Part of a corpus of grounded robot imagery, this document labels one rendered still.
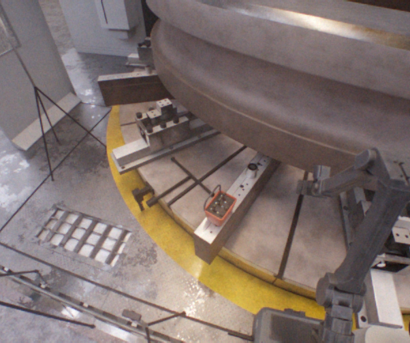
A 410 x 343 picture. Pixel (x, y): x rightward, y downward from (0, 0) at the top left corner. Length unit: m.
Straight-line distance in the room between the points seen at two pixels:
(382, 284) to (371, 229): 1.43
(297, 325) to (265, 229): 0.72
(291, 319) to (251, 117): 1.41
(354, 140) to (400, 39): 0.61
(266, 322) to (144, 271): 1.07
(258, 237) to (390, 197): 1.50
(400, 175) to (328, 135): 1.09
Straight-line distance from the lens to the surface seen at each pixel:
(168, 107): 2.33
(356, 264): 0.70
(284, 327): 1.90
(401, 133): 1.77
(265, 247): 1.98
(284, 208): 2.20
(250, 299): 2.16
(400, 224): 1.92
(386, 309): 2.01
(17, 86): 3.89
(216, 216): 1.47
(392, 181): 0.59
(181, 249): 2.26
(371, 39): 1.35
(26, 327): 2.52
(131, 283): 2.24
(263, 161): 1.98
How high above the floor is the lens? 2.08
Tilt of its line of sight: 49 degrees down
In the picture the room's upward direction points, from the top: straight up
